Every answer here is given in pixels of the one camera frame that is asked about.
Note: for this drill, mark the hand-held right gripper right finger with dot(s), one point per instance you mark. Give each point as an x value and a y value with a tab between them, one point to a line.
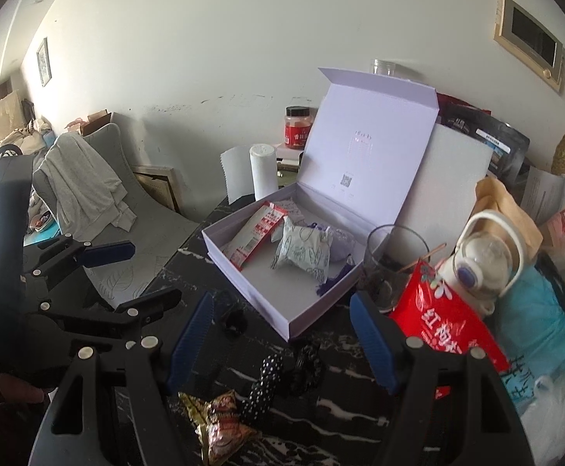
375	344

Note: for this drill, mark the small wall picture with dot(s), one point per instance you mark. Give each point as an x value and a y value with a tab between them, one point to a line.
44	60

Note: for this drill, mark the white patterned bread packet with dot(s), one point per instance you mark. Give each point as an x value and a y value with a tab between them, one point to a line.
302	250
292	211

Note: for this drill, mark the brown paper bag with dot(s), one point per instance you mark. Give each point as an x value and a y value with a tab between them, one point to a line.
501	204

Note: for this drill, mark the gold red snack packet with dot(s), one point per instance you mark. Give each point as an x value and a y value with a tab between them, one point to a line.
219	422

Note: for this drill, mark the printed paper sheet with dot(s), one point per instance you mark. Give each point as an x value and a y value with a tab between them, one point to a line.
540	189

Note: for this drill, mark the white lidded jug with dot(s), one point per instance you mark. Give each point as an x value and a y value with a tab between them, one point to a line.
481	257

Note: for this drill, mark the leaning framed picture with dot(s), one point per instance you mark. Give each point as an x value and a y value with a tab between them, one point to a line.
158	189

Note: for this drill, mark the light blue bag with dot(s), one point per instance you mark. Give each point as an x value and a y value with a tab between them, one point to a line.
530	310

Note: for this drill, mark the black foil pouch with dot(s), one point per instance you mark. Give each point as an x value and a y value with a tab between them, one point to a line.
501	145

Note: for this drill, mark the clear plastic jar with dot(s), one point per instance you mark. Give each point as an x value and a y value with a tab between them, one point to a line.
383	68

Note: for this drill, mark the red white snack packet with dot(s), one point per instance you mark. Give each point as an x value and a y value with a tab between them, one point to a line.
253	233

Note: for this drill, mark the red snack bag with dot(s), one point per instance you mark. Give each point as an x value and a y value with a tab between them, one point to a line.
438	320

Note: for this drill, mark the red lidded seasoning jar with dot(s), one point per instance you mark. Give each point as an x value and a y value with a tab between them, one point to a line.
298	131

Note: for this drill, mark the purple tassel sachet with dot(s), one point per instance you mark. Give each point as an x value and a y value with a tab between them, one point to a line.
338	247

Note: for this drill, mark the thin stirring stick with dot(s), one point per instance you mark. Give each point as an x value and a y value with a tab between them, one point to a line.
428	255

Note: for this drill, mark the grey leaf patterned chair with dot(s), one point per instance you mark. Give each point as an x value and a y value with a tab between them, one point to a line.
132	242

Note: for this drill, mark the brown cardboard box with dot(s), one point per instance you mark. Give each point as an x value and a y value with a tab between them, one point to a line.
95	124

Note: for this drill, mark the black polka dot scrunchie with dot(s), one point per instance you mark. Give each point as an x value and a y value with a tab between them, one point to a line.
265	378

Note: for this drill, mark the clear glass cup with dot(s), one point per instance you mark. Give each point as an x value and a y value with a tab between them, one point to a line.
384	272

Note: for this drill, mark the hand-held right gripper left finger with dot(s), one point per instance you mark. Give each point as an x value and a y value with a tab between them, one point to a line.
192	344

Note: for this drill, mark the gold framed wall panel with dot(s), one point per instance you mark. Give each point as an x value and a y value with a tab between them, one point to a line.
530	39

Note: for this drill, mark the white gift box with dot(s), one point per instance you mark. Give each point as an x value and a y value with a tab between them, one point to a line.
282	296

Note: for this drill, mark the white garment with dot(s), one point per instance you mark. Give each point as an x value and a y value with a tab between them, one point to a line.
83	179

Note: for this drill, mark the white plastic bag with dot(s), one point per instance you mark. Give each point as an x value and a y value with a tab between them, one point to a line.
549	422

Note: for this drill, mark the person's left hand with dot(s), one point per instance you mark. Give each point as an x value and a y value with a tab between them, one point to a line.
15	388

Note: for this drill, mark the white paper towel roll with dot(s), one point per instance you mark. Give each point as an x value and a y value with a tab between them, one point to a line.
263	170

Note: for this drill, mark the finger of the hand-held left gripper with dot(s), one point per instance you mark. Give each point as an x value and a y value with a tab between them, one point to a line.
107	254
151	303

